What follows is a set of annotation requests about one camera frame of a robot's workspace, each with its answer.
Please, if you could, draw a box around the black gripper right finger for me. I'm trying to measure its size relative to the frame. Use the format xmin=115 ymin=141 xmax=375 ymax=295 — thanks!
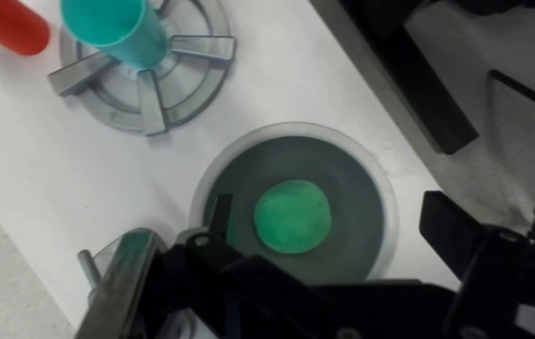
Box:
xmin=419 ymin=190 xmax=492 ymax=280

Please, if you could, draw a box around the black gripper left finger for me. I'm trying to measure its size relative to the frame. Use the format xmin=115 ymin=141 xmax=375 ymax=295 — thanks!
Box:
xmin=206 ymin=190 xmax=238 ymax=242

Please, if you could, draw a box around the silver toy faucet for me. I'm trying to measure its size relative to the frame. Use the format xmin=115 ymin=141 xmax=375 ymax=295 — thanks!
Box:
xmin=74 ymin=226 xmax=170 ymax=339

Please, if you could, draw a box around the grey faucet knob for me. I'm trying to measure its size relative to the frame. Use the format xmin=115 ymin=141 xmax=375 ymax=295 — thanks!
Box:
xmin=76 ymin=248 xmax=104 ymax=291

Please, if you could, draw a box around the green ball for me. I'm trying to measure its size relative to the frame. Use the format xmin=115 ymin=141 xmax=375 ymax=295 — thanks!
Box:
xmin=253 ymin=178 xmax=334 ymax=256

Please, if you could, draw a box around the teal plastic cup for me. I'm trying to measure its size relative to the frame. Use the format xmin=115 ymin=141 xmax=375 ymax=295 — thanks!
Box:
xmin=59 ymin=0 xmax=170 ymax=71

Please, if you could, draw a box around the orange plastic cylinder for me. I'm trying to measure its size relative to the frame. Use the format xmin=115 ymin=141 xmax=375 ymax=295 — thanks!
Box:
xmin=0 ymin=0 xmax=53 ymax=58

